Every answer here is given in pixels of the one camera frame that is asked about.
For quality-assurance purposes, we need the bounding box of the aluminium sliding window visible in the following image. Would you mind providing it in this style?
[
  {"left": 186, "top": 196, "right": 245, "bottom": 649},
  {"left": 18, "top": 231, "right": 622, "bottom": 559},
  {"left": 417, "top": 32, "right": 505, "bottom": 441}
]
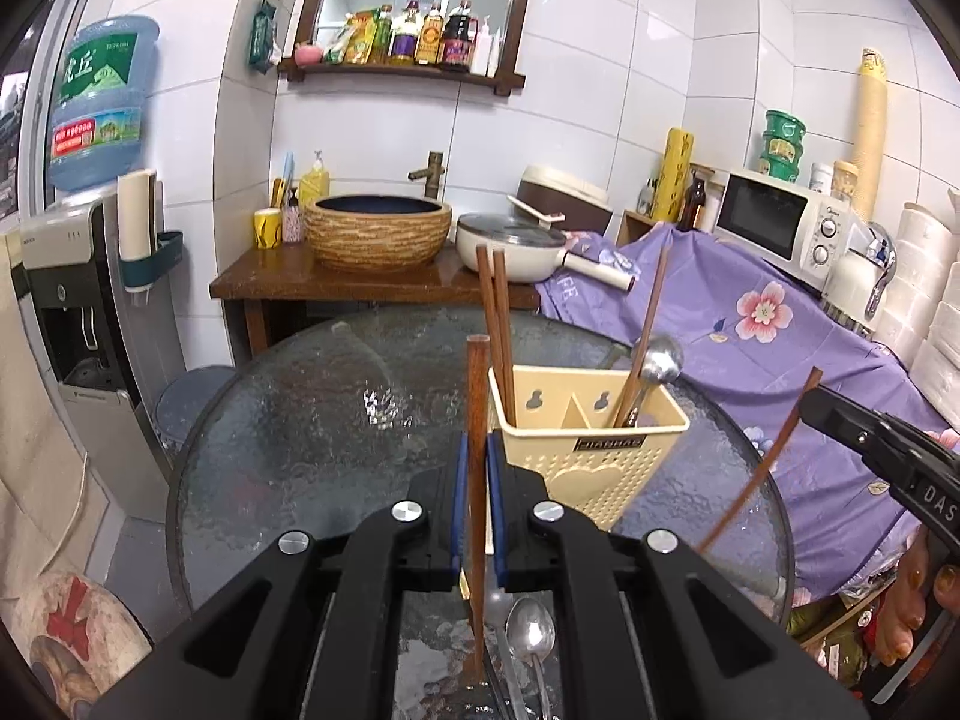
[{"left": 0, "top": 0, "right": 106, "bottom": 222}]

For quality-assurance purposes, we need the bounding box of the steel spoon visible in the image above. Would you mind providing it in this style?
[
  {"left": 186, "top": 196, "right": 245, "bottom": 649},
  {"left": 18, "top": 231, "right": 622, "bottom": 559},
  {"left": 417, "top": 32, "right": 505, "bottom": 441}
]
[
  {"left": 506, "top": 596, "right": 557, "bottom": 720},
  {"left": 622, "top": 335, "right": 685, "bottom": 428}
]

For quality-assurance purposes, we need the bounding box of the person's right hand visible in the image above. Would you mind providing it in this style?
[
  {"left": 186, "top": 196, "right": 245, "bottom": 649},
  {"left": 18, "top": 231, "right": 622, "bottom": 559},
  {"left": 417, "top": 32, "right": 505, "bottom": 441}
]
[{"left": 866, "top": 540, "right": 960, "bottom": 665}]

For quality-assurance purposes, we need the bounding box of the tall beige paper cup stack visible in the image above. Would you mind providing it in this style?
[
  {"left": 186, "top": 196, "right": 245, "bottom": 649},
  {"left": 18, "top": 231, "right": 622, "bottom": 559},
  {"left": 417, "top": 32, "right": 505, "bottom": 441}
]
[{"left": 851, "top": 49, "right": 890, "bottom": 222}]

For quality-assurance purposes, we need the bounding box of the purple floral cloth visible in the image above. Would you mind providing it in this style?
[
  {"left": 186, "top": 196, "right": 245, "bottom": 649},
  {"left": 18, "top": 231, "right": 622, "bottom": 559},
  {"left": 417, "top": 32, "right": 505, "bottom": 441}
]
[{"left": 536, "top": 229, "right": 960, "bottom": 601}]

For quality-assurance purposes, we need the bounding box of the green hanging packet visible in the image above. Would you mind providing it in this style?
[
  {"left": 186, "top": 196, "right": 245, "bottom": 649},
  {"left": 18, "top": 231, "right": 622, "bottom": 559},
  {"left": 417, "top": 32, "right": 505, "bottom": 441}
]
[{"left": 247, "top": 0, "right": 280, "bottom": 74}]

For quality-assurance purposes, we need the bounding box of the white thermos jug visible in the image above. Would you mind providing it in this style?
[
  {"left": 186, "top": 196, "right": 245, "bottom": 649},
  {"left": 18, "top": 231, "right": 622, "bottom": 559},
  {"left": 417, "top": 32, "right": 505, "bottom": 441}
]
[{"left": 821, "top": 221, "right": 897, "bottom": 335}]

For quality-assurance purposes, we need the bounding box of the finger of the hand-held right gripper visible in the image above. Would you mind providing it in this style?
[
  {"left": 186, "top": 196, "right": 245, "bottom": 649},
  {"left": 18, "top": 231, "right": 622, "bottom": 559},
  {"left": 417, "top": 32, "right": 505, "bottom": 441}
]
[{"left": 799, "top": 386, "right": 901, "bottom": 466}]

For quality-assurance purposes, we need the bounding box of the purple label bottle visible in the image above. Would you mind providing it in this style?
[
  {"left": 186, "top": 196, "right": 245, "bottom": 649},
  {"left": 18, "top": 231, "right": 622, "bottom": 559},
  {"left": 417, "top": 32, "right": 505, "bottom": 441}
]
[{"left": 390, "top": 0, "right": 419, "bottom": 65}]

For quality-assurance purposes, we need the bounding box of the wooden sink counter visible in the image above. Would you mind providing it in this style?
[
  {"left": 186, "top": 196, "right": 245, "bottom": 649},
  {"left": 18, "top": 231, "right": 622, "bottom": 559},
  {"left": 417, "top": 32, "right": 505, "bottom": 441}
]
[{"left": 210, "top": 240, "right": 541, "bottom": 365}]

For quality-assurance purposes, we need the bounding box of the round stool with red pattern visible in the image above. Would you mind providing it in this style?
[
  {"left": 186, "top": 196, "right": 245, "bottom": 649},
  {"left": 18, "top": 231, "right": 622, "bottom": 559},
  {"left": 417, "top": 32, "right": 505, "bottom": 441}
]
[{"left": 15, "top": 570, "right": 155, "bottom": 720}]

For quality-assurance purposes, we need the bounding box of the amber sauce bottle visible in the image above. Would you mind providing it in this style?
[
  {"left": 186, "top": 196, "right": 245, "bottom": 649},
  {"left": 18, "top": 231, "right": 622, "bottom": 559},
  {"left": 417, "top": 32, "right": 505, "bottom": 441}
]
[{"left": 415, "top": 4, "right": 443, "bottom": 66}]

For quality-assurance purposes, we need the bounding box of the beige plastic utensil holder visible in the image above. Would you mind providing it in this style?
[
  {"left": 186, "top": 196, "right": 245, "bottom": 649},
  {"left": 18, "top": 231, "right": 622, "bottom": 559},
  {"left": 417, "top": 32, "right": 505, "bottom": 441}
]
[{"left": 487, "top": 364, "right": 691, "bottom": 530}]

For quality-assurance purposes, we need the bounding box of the grey trash bin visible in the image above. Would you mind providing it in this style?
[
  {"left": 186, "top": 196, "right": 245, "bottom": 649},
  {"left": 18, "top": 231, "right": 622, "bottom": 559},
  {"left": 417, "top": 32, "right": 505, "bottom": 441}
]
[{"left": 154, "top": 366, "right": 241, "bottom": 466}]

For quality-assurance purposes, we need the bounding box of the dark soy sauce bottle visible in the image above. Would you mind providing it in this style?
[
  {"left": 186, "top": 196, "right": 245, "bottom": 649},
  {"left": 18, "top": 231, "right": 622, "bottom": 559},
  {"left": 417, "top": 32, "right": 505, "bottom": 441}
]
[{"left": 439, "top": 0, "right": 475, "bottom": 70}]

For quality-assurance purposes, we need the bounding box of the white microwave oven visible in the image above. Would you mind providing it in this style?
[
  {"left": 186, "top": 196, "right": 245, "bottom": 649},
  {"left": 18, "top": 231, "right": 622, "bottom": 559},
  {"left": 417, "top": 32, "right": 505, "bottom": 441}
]
[{"left": 712, "top": 169, "right": 856, "bottom": 290}]

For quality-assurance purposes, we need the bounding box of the brown glass bottle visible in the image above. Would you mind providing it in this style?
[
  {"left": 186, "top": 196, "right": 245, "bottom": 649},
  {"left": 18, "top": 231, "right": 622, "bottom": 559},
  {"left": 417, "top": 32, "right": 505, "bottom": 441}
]
[{"left": 677, "top": 172, "right": 707, "bottom": 232}]

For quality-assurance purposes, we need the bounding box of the yellow soap pump bottle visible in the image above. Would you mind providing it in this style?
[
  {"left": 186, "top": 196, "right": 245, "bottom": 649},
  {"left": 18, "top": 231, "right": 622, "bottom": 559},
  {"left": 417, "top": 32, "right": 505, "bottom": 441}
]
[{"left": 298, "top": 150, "right": 331, "bottom": 203}]

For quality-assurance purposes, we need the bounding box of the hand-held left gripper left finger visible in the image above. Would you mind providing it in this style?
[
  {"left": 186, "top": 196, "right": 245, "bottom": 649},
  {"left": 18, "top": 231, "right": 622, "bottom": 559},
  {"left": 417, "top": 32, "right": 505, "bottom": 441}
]
[{"left": 90, "top": 439, "right": 470, "bottom": 720}]

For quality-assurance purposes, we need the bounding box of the white pot with lid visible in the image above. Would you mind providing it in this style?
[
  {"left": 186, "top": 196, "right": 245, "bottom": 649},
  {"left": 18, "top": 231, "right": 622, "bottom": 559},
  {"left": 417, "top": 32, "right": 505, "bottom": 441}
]
[{"left": 456, "top": 211, "right": 637, "bottom": 293}]

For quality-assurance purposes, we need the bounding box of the brown and white rice cooker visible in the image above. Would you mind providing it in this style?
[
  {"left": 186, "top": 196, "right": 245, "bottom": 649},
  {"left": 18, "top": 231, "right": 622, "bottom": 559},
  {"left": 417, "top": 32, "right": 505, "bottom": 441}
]
[{"left": 517, "top": 163, "right": 612, "bottom": 237}]

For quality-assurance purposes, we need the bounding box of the yellow foil roll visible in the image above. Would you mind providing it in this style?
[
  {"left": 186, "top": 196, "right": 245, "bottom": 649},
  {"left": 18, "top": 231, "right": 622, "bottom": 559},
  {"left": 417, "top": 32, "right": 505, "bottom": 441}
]
[{"left": 652, "top": 127, "right": 695, "bottom": 224}]

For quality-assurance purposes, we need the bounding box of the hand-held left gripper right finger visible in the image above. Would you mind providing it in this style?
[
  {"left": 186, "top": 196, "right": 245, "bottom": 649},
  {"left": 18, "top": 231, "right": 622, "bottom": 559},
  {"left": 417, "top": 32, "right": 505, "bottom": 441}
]
[{"left": 487, "top": 439, "right": 871, "bottom": 720}]

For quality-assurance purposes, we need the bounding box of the woven pattern sink basin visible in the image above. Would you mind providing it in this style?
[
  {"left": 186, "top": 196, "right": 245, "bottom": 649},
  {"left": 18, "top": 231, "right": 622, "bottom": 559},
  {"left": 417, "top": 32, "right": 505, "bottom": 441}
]
[{"left": 302, "top": 193, "right": 453, "bottom": 275}]

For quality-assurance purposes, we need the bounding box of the bronze faucet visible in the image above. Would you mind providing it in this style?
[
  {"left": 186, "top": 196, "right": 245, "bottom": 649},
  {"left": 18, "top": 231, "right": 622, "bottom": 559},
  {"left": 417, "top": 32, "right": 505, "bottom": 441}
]
[{"left": 407, "top": 151, "right": 445, "bottom": 200}]

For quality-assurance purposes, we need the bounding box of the blue water jug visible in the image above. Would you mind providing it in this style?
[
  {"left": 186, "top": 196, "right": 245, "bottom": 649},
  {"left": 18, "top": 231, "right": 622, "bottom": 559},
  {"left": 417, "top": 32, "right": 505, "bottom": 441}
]
[{"left": 46, "top": 15, "right": 161, "bottom": 192}]

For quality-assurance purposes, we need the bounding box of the beige cloth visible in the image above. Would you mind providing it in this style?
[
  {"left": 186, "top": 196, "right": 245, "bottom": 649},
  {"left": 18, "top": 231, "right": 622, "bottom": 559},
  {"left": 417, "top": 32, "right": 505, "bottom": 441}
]
[{"left": 0, "top": 232, "right": 113, "bottom": 601}]

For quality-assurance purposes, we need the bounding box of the yellow seasoning packet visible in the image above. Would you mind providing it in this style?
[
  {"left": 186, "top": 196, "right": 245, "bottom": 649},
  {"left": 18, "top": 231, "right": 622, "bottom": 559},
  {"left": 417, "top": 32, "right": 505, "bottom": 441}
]
[{"left": 341, "top": 11, "right": 380, "bottom": 65}]

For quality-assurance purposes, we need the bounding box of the grey water dispenser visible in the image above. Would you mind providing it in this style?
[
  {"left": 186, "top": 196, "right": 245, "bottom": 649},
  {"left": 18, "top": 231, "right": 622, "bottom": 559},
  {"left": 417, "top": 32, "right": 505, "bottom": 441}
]
[{"left": 19, "top": 199, "right": 170, "bottom": 522}]

